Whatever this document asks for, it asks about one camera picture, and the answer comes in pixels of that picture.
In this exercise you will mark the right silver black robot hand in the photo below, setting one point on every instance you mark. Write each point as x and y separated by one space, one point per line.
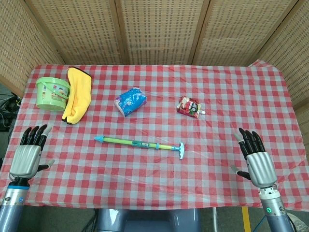
262 166

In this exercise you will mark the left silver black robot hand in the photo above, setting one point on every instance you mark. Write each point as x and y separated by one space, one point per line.
25 157

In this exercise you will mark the green tube water gun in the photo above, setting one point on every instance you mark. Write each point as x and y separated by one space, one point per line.
135 144

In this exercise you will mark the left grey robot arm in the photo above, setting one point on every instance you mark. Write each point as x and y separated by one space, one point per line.
12 207

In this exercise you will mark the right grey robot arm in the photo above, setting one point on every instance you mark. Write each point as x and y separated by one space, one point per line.
277 215

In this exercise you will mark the red white checkered tablecloth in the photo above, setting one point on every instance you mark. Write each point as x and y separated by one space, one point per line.
154 178

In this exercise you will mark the green plastic bucket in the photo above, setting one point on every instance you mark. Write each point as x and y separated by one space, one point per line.
49 95

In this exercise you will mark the yellow microfibre cloth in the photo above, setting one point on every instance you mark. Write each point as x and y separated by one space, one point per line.
78 94

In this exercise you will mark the red juice pouch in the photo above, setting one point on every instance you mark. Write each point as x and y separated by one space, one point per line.
189 107

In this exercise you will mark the blue tissue pack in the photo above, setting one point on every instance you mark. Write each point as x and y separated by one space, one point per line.
131 101

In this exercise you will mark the grey blue robot torso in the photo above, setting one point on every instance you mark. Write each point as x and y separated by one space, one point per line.
149 221

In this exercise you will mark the woven bamboo folding screen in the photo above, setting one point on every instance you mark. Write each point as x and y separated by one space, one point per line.
157 29

